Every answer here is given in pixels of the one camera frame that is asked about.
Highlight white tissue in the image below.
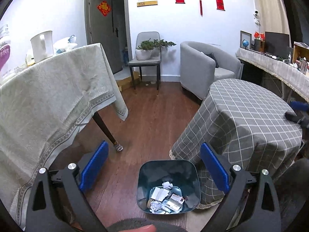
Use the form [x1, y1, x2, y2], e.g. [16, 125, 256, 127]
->
[149, 200, 166, 214]
[162, 181, 173, 190]

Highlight dark grey door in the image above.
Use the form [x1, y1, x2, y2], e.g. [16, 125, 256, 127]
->
[84, 0, 128, 73]

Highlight black handbag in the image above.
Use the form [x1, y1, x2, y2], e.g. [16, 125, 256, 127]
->
[206, 53, 219, 68]

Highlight white security camera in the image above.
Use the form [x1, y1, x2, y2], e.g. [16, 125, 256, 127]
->
[254, 10, 260, 26]

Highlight grey armchair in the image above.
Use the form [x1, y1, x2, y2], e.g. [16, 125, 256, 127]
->
[180, 41, 243, 100]

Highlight dark wooden table leg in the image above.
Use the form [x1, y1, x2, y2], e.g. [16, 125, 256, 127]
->
[92, 112, 123, 152]

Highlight grey dining chair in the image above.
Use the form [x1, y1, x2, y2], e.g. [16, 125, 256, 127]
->
[128, 32, 162, 94]

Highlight grey checked tablecloth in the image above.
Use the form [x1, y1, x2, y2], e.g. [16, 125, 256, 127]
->
[169, 78, 302, 210]

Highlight cardboard box on floor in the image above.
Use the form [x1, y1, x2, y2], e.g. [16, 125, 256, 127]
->
[116, 71, 140, 92]

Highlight black monitor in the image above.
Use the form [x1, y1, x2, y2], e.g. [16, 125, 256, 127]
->
[265, 32, 290, 59]

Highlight beige curtain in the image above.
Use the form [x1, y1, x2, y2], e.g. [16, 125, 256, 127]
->
[255, 0, 290, 35]

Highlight right red hanging scroll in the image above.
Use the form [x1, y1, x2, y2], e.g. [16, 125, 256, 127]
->
[216, 0, 225, 11]

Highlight red white memory card package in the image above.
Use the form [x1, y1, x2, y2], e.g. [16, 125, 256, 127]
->
[164, 193, 184, 213]

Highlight dark teal trash bin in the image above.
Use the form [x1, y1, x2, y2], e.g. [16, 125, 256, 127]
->
[136, 160, 201, 215]

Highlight white box with qr label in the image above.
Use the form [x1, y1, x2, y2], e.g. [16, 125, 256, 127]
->
[150, 187, 170, 202]

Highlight white electric kettle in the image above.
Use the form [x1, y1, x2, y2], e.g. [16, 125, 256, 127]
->
[30, 30, 54, 63]

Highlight small blue globe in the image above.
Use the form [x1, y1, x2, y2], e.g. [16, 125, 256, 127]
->
[242, 39, 249, 49]

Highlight long side table beige cloth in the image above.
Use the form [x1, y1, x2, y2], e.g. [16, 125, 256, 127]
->
[236, 48, 309, 102]

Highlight small red flags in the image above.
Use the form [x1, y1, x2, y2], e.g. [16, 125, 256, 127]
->
[254, 32, 265, 41]

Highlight red fu door sticker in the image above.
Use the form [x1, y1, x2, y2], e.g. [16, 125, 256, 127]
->
[97, 1, 112, 17]

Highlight picture frame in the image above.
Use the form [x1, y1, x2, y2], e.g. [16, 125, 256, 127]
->
[240, 30, 252, 50]

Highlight potted green plant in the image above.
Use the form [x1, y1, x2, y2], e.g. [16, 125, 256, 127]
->
[135, 39, 176, 61]

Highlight wooden shelf organizer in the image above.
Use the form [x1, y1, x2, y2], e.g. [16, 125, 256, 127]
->
[292, 41, 309, 75]

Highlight beige tablecloth on dining table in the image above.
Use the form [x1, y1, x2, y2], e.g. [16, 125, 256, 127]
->
[1, 43, 128, 227]

